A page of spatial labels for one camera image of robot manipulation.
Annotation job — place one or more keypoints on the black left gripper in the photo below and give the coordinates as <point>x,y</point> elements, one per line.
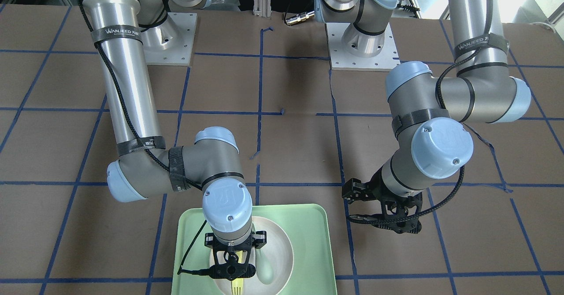
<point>376,186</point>

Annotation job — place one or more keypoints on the white round plate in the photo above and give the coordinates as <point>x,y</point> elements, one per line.
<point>279,252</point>

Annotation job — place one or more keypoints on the mint green plastic tray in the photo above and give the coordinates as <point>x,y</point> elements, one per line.
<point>307,228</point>

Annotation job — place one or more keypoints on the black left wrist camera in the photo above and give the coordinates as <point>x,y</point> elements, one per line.
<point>399,207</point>

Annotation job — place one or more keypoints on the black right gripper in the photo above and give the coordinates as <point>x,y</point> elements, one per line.
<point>261,239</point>

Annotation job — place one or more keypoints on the silver metal connector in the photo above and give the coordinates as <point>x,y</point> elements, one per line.
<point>299,18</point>

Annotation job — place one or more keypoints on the yellow plastic fork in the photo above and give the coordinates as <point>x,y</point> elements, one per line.
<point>238,284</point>

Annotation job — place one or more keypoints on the pale green plastic spoon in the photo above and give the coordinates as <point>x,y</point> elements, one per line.
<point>264,269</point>

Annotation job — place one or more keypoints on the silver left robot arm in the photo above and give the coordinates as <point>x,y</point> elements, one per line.
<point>428,115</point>

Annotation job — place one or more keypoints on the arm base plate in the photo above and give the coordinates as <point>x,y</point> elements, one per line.
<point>171,43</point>
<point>353,50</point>

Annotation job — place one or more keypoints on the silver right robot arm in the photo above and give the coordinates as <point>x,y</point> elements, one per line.
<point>146,167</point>

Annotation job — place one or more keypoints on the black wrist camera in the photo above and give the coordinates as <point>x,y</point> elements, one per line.
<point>399,207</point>
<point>226,266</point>

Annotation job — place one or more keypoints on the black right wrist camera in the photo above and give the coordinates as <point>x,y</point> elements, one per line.
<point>226,266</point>

